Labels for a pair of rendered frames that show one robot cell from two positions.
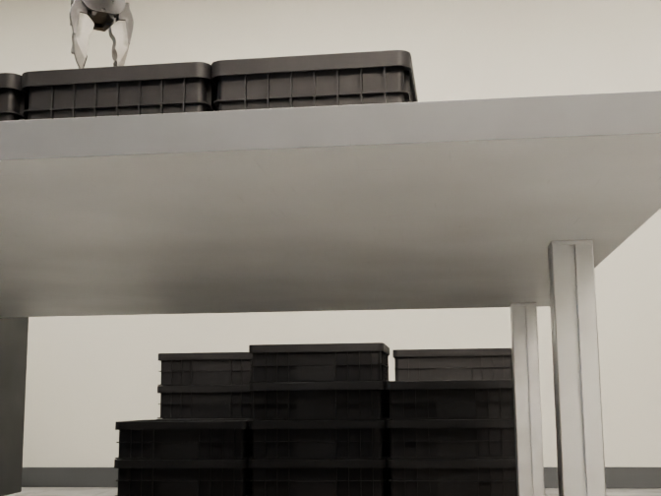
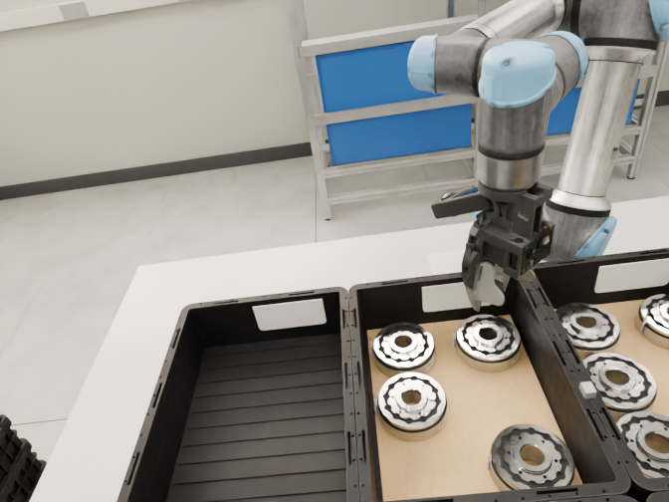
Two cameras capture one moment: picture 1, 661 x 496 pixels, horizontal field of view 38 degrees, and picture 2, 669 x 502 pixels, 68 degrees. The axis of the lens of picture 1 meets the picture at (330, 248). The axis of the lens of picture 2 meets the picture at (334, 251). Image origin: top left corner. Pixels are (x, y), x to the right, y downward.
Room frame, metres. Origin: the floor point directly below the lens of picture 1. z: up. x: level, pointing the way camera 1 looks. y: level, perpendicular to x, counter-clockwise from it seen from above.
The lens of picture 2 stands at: (2.02, 0.13, 1.50)
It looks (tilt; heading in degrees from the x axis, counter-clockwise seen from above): 36 degrees down; 177
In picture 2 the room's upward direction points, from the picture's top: 10 degrees counter-clockwise
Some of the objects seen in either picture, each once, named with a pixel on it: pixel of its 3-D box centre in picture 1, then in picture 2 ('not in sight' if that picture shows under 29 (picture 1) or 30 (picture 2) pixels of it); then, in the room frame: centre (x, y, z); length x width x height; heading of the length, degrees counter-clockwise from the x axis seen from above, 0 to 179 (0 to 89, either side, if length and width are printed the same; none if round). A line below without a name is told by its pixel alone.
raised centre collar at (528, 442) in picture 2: not in sight; (532, 455); (1.68, 0.36, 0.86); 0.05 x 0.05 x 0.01
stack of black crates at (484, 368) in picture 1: (454, 417); not in sight; (3.27, -0.42, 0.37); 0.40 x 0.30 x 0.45; 83
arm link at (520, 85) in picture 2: not in sight; (516, 99); (1.50, 0.39, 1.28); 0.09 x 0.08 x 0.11; 134
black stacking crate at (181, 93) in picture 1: (152, 142); (457, 391); (1.57, 0.30, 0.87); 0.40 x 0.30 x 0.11; 172
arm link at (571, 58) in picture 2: not in sight; (532, 71); (1.42, 0.45, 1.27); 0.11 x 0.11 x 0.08; 44
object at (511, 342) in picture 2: not in sight; (488, 336); (1.47, 0.39, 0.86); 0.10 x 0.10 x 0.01
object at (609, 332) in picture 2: not in sight; (584, 324); (1.49, 0.55, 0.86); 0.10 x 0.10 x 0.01
